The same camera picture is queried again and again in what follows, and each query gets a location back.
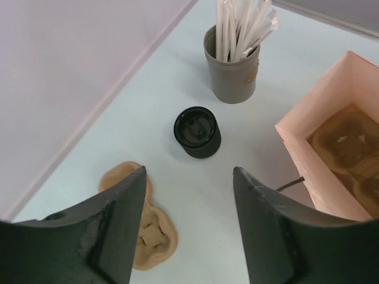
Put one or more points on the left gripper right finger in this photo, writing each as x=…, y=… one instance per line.
x=287, y=242

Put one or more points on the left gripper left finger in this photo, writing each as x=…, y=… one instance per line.
x=91, y=242

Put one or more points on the brown pulp cup carrier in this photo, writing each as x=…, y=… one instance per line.
x=348, y=145
x=157, y=237

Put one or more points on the orange paper bag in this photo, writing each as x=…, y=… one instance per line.
x=352, y=80

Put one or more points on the middle black coffee cup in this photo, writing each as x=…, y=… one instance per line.
x=197, y=131

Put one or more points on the grey straw holder cup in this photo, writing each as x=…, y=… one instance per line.
x=232, y=83

